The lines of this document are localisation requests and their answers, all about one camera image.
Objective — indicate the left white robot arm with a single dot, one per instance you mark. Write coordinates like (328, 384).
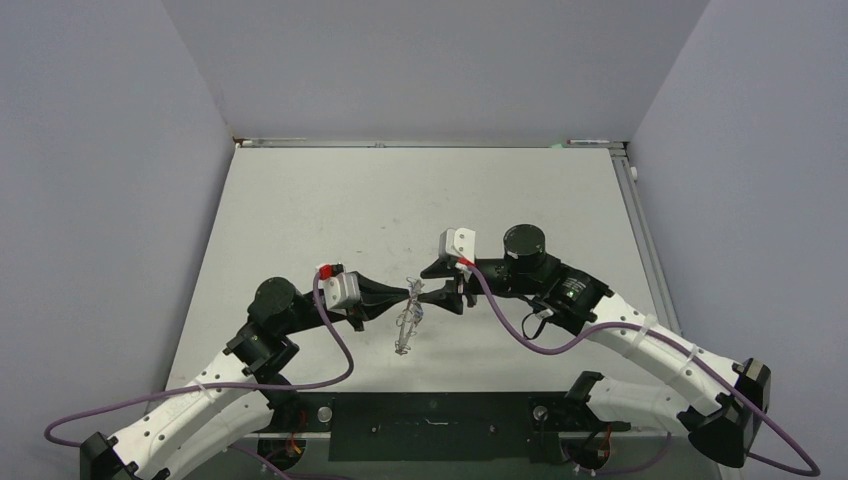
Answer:
(242, 388)

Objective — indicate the perforated metal keyring disc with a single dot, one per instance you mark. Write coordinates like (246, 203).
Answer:
(410, 317)

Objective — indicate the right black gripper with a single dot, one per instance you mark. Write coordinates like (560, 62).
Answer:
(441, 268)

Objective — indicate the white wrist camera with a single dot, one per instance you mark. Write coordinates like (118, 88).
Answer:
(458, 244)
(340, 288)

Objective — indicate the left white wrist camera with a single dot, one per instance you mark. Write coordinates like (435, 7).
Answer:
(340, 288)

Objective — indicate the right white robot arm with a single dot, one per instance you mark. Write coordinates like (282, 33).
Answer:
(715, 401)

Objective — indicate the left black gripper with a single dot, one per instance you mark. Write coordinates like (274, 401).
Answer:
(372, 292)

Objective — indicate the aluminium frame rail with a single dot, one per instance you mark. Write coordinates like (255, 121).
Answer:
(626, 175)

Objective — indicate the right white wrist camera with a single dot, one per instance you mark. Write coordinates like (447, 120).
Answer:
(458, 244)

